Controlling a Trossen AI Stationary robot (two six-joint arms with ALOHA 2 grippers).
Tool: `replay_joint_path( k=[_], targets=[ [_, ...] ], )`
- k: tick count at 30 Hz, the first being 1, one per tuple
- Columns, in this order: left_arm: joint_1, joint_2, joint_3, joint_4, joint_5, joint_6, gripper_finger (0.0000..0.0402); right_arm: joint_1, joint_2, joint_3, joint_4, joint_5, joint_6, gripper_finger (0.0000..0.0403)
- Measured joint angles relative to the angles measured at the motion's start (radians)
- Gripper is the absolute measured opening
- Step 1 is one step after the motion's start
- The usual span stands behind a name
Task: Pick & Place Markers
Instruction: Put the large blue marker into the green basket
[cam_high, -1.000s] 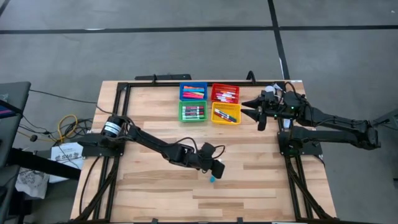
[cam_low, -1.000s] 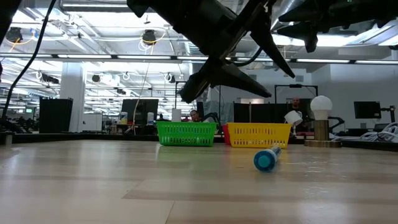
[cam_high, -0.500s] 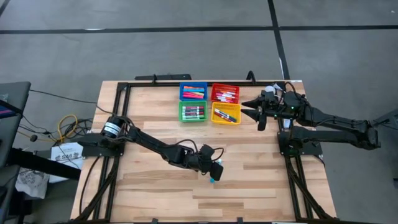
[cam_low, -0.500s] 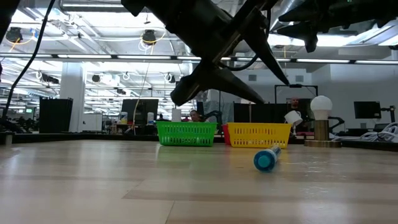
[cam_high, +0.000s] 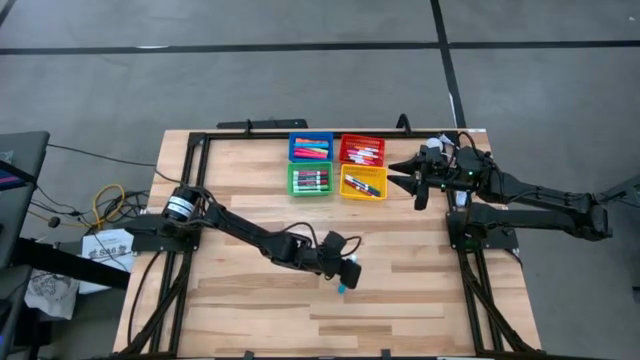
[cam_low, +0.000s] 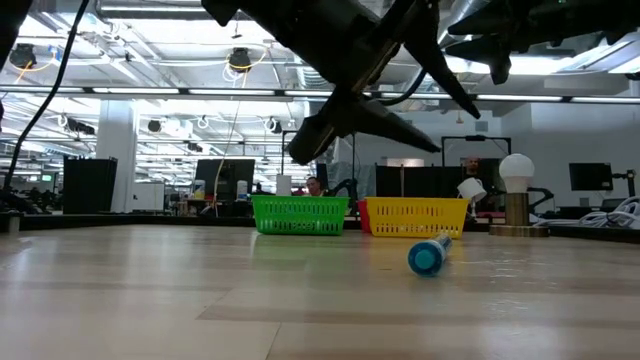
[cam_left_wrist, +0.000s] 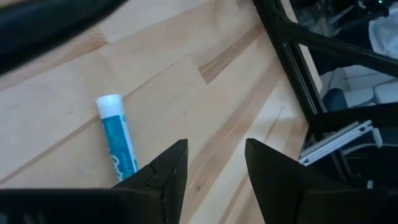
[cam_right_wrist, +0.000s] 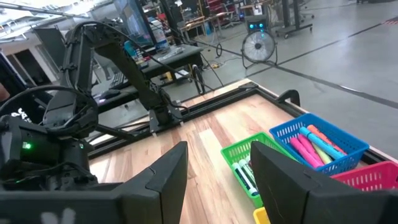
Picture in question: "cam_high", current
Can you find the black bar device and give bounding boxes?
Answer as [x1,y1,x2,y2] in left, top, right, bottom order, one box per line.
[216,118,309,131]

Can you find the black metal table frame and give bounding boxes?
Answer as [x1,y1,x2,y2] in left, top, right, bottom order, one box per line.
[113,113,544,360]

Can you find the black floor cable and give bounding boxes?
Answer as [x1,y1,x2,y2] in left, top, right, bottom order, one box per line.
[47,143,181,186]

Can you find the light blue Expo marker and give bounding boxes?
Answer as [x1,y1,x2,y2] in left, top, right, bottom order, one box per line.
[337,253,359,295]

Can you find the yellow plastic basket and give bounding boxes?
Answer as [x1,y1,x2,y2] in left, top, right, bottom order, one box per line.
[339,163,390,203]

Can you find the red plastic basket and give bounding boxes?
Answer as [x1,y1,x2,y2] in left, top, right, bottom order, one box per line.
[338,133,387,168]

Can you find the blue plastic basket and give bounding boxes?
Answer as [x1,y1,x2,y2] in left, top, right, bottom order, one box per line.
[288,131,336,164]

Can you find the thin green marker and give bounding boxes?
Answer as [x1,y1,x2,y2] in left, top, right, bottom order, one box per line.
[349,177,383,197]

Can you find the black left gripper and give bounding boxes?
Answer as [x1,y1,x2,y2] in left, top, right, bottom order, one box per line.
[292,238,363,291]

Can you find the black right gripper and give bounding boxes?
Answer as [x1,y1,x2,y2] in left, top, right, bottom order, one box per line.
[386,145,494,212]

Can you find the white printed paper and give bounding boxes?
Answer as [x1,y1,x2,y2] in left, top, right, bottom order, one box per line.
[80,228,136,294]

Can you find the thin red Expo marker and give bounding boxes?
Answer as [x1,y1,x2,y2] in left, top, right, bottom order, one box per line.
[342,178,375,198]

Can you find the yellow cable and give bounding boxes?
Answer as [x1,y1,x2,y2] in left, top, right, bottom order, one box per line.
[91,182,127,229]

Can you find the black support beam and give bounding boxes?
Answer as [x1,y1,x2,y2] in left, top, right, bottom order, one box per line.
[9,236,132,291]

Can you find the green plastic basket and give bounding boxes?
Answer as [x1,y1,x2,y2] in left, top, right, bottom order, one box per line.
[284,160,334,197]

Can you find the patterned white cloth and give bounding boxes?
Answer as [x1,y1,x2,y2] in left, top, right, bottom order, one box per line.
[24,269,81,321]

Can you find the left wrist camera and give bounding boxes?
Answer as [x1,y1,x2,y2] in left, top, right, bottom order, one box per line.
[322,230,348,257]

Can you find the grey equipment stand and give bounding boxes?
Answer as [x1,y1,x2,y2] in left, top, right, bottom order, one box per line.
[602,173,640,207]

